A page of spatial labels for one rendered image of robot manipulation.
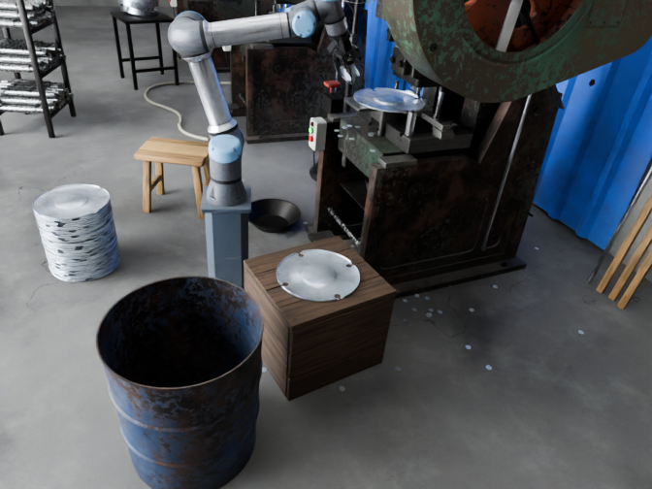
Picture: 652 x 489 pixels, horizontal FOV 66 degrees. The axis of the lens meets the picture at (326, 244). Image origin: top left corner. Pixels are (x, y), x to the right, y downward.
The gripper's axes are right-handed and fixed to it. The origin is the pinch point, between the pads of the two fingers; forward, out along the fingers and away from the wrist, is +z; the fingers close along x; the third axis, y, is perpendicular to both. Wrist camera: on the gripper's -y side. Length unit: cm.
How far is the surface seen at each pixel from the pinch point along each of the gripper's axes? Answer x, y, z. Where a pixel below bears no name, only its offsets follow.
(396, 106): 11.7, 8.7, 14.7
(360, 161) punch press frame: -7.8, 3.5, 32.7
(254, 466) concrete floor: -100, 83, 50
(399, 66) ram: 18.6, 5.3, 2.2
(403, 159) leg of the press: 0.0, 26.7, 25.0
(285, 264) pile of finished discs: -59, 36, 30
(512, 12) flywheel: 37, 47, -18
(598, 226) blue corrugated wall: 97, 35, 127
